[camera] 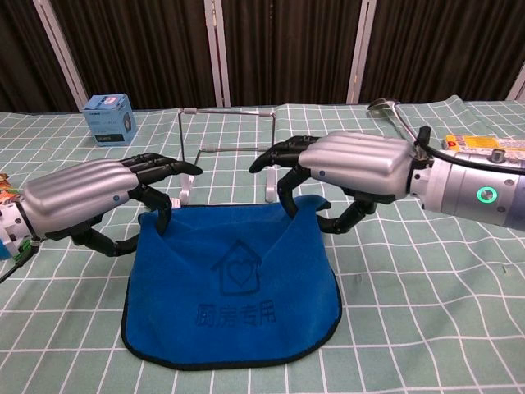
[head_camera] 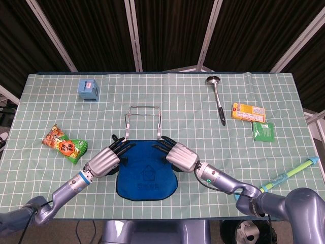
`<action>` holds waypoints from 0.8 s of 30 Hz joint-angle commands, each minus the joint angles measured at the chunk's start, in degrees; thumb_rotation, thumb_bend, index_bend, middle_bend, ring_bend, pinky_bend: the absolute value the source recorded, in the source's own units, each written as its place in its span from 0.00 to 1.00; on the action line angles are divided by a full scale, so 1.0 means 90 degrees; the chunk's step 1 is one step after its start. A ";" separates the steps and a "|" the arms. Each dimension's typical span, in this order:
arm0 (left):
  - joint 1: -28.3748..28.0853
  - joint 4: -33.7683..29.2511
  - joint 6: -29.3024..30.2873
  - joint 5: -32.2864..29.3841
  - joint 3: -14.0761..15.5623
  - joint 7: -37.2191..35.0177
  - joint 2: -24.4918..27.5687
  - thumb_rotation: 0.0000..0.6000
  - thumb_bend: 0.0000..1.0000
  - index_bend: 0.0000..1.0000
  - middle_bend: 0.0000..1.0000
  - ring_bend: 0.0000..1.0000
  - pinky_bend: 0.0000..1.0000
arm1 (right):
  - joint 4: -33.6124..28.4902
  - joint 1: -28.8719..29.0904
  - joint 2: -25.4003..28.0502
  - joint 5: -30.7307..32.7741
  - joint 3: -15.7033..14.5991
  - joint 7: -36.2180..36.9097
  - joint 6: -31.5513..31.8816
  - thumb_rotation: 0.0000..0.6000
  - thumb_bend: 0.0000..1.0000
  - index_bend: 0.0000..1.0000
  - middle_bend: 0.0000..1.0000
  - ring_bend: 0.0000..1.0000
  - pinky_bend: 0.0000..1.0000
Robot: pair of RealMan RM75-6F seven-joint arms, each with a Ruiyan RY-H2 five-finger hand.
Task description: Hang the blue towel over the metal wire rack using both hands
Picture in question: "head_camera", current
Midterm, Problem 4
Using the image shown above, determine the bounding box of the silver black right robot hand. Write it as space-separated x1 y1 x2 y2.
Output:
151 135 200 173

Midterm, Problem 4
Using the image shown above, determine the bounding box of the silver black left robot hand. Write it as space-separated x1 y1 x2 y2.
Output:
82 134 137 178

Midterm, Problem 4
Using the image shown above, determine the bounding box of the blue towel with black trim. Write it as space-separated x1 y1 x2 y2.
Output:
111 134 179 202

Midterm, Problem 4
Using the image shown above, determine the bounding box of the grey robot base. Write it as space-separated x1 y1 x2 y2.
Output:
101 220 211 244

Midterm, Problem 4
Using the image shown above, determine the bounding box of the green orange snack bag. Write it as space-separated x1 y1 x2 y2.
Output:
42 124 89 165

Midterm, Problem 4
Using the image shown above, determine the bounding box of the green checkered tablecloth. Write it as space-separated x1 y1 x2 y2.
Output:
0 72 325 221

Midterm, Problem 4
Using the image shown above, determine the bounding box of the small light blue box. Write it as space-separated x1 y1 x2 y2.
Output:
77 79 100 103

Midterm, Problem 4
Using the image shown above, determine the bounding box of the yellow flat food box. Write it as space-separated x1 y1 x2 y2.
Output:
231 102 267 123

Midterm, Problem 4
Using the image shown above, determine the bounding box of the black waste bin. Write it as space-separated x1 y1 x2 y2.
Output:
219 220 277 244

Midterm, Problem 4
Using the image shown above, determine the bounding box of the green sachet packet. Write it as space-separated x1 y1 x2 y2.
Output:
252 121 276 142

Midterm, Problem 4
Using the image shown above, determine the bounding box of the green and cyan water squirter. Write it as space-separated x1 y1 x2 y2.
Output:
233 156 319 201

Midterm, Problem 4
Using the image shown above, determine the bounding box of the small metal wire rack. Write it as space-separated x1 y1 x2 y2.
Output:
123 105 163 142

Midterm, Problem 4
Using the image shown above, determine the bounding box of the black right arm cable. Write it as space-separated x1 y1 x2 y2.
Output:
194 170 248 197

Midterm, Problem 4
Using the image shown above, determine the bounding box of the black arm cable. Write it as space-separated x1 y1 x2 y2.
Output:
21 200 55 244
194 170 248 197

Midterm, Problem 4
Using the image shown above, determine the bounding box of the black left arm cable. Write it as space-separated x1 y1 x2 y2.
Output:
21 200 55 244

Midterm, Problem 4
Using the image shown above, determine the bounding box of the steel ladle with black handle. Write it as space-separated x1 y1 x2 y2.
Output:
205 75 227 127

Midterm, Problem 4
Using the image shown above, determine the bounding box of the white partition frame post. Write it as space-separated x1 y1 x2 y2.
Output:
0 85 20 105
270 10 325 73
303 109 325 148
26 0 78 72
197 0 223 71
123 0 143 72

